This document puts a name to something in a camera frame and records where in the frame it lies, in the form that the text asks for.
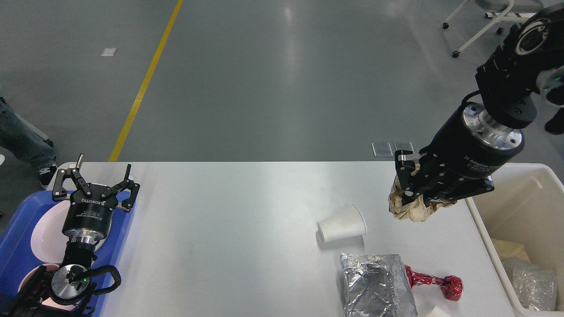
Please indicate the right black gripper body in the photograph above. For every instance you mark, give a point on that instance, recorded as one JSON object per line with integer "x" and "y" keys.
{"x": 474, "y": 142}

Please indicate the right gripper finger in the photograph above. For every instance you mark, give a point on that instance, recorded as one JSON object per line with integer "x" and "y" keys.
{"x": 453, "y": 187}
{"x": 419, "y": 179}

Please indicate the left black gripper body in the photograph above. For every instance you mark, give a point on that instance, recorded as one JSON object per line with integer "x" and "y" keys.
{"x": 89, "y": 216}

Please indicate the brown paper ball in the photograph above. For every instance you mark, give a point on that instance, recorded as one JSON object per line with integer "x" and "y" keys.
{"x": 416, "y": 210}

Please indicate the pink plate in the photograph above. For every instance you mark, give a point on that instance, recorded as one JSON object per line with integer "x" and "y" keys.
{"x": 48, "y": 242}

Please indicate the brown paper bag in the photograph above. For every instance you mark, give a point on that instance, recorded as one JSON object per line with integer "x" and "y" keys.
{"x": 507, "y": 249}

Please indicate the foil sheet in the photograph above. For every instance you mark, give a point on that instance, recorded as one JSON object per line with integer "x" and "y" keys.
{"x": 376, "y": 286}

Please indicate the aluminium foil tray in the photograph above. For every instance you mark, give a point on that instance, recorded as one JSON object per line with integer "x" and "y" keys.
{"x": 535, "y": 287}

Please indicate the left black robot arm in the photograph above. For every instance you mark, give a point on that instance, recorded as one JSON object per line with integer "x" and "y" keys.
{"x": 73, "y": 288}

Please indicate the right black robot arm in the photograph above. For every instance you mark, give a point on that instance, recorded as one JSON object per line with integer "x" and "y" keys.
{"x": 513, "y": 72}

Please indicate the light green plate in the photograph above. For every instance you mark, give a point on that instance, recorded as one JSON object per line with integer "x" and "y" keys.
{"x": 101, "y": 242}

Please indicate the white chair base left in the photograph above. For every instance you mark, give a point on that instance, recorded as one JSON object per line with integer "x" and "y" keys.
{"x": 36, "y": 131}

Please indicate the beige plastic bin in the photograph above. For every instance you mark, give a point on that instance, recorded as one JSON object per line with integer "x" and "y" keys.
{"x": 527, "y": 207}

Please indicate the person leg with sneaker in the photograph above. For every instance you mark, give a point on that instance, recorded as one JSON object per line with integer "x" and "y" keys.
{"x": 25, "y": 145}

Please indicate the red foil wrapper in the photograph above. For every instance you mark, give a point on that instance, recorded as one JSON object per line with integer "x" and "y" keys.
{"x": 451, "y": 286}

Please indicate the white rolling chair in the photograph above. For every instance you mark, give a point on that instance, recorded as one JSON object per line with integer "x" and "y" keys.
{"x": 494, "y": 12}

